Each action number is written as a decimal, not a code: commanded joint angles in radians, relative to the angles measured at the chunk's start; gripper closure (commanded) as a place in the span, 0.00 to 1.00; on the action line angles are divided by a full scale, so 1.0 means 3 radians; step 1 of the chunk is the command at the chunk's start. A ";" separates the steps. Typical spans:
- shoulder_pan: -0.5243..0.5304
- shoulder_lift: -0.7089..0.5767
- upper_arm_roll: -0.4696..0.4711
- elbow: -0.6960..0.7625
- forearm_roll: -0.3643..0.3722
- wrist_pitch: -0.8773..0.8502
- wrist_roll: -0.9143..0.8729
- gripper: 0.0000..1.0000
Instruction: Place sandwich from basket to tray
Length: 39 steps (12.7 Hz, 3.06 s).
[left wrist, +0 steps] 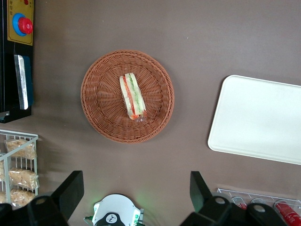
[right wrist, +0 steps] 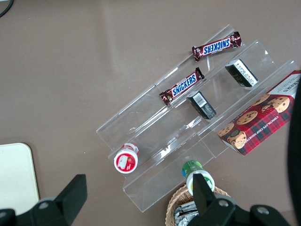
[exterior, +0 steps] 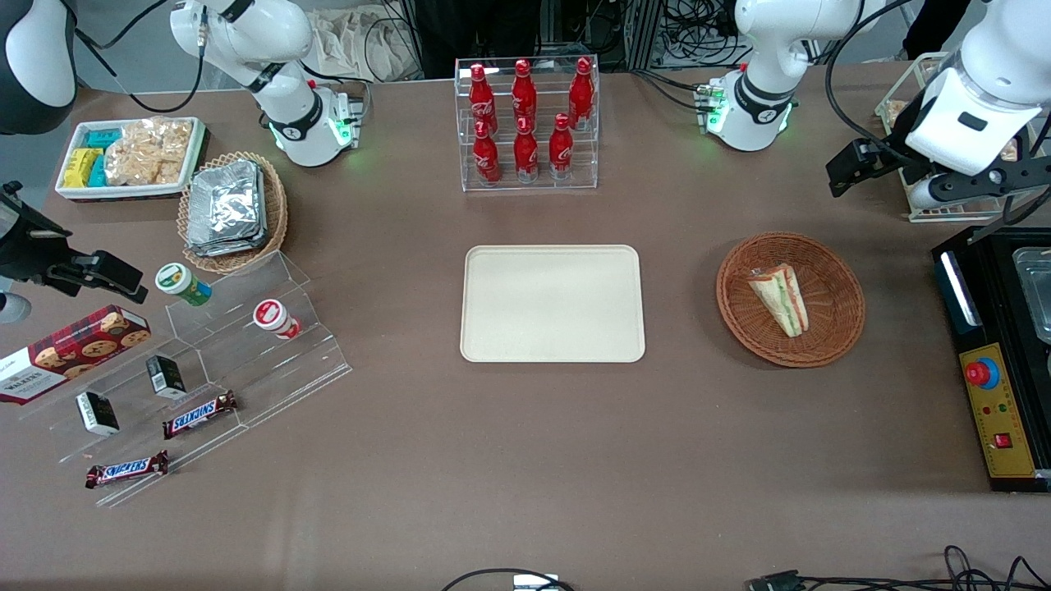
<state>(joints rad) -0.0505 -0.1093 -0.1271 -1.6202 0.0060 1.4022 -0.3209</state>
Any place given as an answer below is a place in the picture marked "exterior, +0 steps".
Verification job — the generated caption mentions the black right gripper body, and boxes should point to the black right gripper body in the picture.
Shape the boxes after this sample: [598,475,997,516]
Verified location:
[0,181,76,285]

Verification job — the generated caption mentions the triangle sandwich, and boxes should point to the triangle sandwich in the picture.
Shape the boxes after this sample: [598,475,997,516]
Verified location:
[747,263,810,339]

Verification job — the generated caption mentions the white rectangular snack tray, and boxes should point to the white rectangular snack tray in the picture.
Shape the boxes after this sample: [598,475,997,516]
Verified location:
[54,117,209,203]

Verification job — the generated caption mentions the brown wicker basket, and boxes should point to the brown wicker basket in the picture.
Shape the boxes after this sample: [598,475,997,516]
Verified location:
[716,231,867,369]

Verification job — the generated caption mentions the light wicker basket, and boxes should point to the light wicker basket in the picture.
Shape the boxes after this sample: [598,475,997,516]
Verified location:
[177,151,290,275]

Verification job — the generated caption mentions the beige plastic tray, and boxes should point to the beige plastic tray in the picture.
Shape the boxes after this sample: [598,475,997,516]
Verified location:
[460,245,647,364]

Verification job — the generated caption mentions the green lidded snack cup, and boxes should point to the green lidded snack cup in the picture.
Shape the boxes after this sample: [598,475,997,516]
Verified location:
[154,263,213,308]

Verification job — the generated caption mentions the red tartan cookie box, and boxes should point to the red tartan cookie box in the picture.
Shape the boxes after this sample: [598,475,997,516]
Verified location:
[0,305,154,405]

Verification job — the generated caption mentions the yellow snack packet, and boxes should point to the yellow snack packet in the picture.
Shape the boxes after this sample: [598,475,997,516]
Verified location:
[62,148,103,190]

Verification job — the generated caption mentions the small black box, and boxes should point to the small black box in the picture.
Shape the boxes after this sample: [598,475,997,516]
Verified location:
[145,355,188,401]
[75,391,122,438]

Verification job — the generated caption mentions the clear bag of crackers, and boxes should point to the clear bag of crackers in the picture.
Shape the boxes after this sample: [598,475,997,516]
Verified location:
[103,117,195,187]

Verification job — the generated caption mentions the silver foil packet stack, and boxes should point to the silver foil packet stack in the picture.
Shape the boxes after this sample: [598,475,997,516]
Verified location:
[186,159,268,259]

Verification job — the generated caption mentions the brown Snickers bar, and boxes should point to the brown Snickers bar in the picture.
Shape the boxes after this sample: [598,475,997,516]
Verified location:
[161,390,240,441]
[84,450,171,491]

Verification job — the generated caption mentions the red lidded snack cup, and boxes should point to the red lidded snack cup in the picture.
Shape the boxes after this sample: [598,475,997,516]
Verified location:
[251,299,303,341]

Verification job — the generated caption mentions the metal pan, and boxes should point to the metal pan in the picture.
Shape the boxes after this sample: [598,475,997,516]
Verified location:
[1012,245,1051,345]

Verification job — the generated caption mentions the clear acrylic stepped display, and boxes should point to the clear acrylic stepped display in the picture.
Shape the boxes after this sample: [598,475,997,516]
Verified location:
[16,250,355,509]

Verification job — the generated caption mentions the black control box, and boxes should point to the black control box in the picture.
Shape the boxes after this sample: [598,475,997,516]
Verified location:
[930,226,1051,494]

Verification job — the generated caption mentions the red emergency stop button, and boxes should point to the red emergency stop button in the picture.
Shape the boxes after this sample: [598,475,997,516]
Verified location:
[964,359,1002,392]

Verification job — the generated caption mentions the red cola bottle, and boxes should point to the red cola bottle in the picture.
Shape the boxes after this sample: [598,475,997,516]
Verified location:
[568,57,596,131]
[511,59,539,126]
[468,63,498,134]
[512,117,540,184]
[472,121,503,186]
[548,113,576,181]

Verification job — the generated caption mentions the clear acrylic bottle rack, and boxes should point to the clear acrylic bottle rack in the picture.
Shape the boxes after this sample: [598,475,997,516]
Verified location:
[454,55,601,194]

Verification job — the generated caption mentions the beige cloth bag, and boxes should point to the beige cloth bag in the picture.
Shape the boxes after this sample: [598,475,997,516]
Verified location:
[307,5,422,84]

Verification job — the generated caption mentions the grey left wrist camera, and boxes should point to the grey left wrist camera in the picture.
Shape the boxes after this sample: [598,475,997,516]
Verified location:
[906,163,1051,216]

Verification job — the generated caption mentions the white wire rack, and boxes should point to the white wire rack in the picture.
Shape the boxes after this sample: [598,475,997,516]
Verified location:
[874,51,1051,225]

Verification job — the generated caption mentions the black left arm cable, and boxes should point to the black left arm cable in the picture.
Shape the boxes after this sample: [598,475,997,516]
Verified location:
[824,0,934,162]

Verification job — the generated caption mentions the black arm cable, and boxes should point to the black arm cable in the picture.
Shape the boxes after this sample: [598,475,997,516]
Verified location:
[824,0,934,162]
[72,0,208,115]

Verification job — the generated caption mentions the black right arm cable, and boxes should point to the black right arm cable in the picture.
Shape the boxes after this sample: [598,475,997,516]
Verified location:
[72,0,208,115]

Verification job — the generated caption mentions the black cable bundle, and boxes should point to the black cable bundle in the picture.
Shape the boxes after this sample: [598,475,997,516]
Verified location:
[657,0,750,69]

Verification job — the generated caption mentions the aluminium frame post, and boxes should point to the aluminium frame post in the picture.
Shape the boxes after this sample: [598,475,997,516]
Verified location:
[622,0,668,71]

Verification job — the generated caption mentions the black tangled cables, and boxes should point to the black tangled cables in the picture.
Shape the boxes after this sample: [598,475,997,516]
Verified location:
[801,545,1051,591]

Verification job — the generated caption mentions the black looped cable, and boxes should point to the black looped cable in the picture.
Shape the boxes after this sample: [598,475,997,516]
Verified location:
[438,567,576,591]

